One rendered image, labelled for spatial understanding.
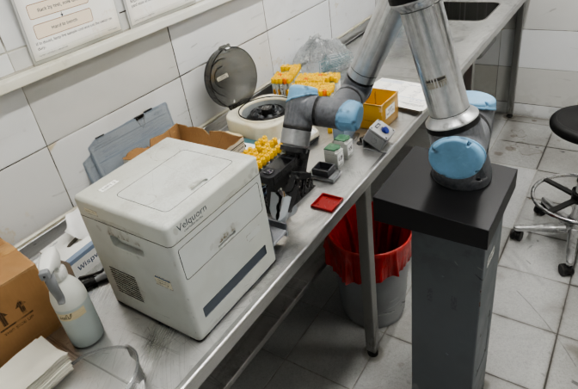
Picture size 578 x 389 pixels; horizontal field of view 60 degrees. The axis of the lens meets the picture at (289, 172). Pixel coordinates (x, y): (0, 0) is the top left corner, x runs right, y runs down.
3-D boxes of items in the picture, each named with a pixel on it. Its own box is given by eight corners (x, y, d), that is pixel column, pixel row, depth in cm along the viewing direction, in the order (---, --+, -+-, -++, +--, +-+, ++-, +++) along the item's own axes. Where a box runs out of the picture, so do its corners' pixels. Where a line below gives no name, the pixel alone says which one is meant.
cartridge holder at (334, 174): (333, 183, 148) (332, 173, 146) (307, 178, 152) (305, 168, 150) (341, 174, 152) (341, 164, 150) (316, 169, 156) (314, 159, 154)
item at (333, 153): (338, 169, 154) (336, 151, 151) (325, 167, 157) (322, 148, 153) (344, 163, 157) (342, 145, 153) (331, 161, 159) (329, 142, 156)
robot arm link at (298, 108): (315, 86, 119) (283, 82, 123) (308, 131, 121) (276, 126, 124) (326, 89, 127) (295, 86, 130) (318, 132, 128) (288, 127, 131)
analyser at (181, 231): (200, 344, 102) (163, 229, 87) (115, 300, 117) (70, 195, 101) (283, 254, 123) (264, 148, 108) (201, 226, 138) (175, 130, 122)
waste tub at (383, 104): (382, 132, 171) (381, 106, 166) (348, 126, 179) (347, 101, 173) (399, 116, 180) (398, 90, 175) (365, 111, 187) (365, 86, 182)
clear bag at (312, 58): (323, 92, 209) (319, 49, 199) (285, 92, 214) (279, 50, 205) (336, 70, 229) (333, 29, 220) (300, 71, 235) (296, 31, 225)
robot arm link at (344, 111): (369, 89, 123) (327, 84, 127) (354, 109, 115) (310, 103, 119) (367, 118, 127) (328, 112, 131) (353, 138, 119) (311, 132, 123)
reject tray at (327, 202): (332, 213, 135) (331, 210, 135) (310, 206, 139) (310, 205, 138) (343, 200, 140) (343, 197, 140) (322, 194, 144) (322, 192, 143)
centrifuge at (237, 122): (282, 165, 161) (277, 131, 155) (223, 144, 179) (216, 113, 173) (328, 134, 175) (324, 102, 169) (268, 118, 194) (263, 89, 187)
